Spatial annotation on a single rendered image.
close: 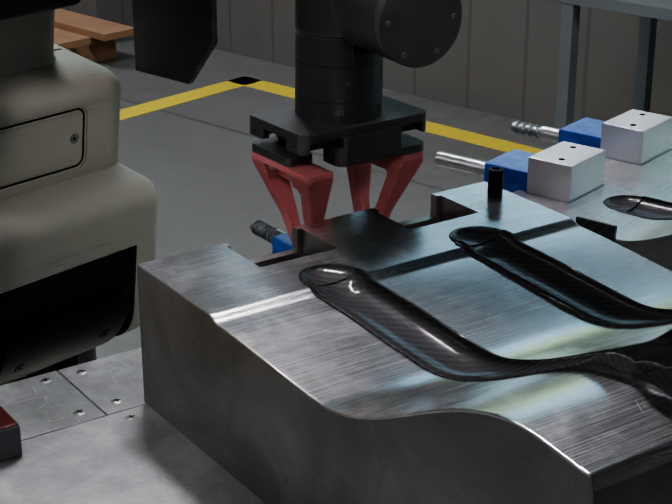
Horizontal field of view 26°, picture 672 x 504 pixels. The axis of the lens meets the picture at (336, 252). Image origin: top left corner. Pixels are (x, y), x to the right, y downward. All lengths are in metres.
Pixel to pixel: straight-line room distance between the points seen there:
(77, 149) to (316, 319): 0.51
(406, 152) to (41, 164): 0.38
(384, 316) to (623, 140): 0.40
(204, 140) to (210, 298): 3.25
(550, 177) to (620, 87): 2.98
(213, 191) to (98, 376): 2.73
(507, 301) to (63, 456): 0.26
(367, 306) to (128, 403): 0.17
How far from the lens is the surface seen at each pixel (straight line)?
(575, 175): 1.05
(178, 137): 4.07
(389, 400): 0.69
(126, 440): 0.84
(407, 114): 0.96
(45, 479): 0.81
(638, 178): 1.11
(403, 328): 0.78
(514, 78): 4.22
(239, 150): 3.95
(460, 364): 0.75
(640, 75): 3.64
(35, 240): 1.19
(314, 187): 0.92
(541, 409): 0.59
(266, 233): 1.05
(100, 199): 1.23
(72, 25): 4.90
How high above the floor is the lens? 1.21
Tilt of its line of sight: 22 degrees down
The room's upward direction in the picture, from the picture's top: straight up
